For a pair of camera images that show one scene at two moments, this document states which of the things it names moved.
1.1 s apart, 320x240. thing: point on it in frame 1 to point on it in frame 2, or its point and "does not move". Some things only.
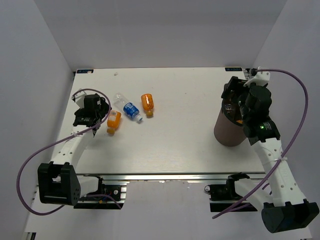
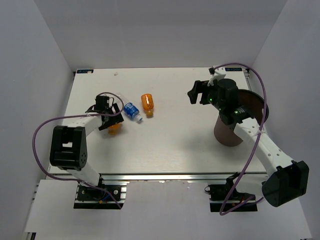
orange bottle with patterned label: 148,104 does not move
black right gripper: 235,85 to 198,88
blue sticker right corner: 233,69 does not move
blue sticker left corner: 85,71 does not move
